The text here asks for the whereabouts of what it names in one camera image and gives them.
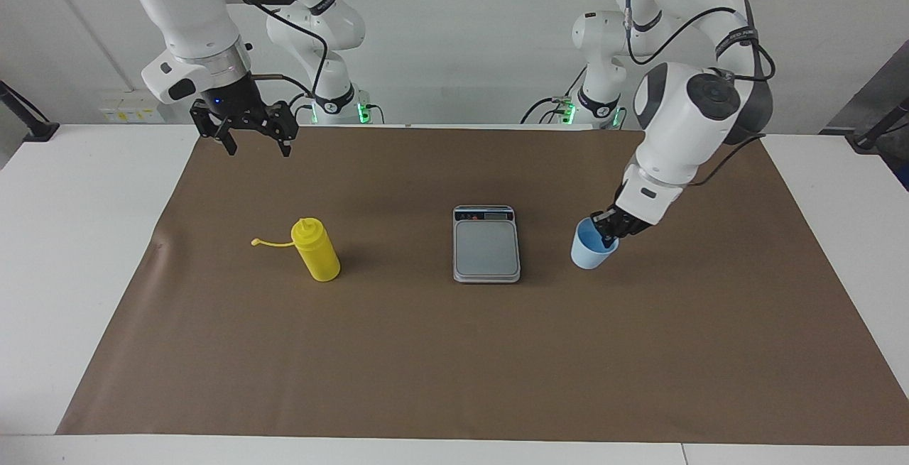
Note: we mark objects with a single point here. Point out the grey panel board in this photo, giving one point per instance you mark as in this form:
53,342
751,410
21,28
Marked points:
863,96

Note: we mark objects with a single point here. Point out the silver digital kitchen scale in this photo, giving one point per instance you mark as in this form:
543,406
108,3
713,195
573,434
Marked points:
486,248

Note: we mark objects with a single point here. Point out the white wall socket box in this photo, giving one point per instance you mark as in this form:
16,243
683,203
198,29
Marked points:
128,108

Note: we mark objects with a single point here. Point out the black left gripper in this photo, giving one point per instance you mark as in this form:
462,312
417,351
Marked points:
623,222

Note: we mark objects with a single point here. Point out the light blue plastic cup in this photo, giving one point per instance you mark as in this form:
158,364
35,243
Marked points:
588,255

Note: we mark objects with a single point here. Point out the black clamp stand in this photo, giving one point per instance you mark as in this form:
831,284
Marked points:
32,128
877,131

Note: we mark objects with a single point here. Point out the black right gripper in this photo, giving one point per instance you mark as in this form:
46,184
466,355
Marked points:
238,106

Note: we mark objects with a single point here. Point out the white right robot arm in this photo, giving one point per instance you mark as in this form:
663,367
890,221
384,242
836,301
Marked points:
188,3

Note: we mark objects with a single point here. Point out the yellow squeeze bottle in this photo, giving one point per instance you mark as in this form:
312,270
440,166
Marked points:
318,255

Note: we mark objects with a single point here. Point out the brown paper table mat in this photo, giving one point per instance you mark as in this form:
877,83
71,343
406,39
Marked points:
454,358

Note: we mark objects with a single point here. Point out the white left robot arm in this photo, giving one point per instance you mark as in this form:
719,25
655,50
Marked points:
689,110

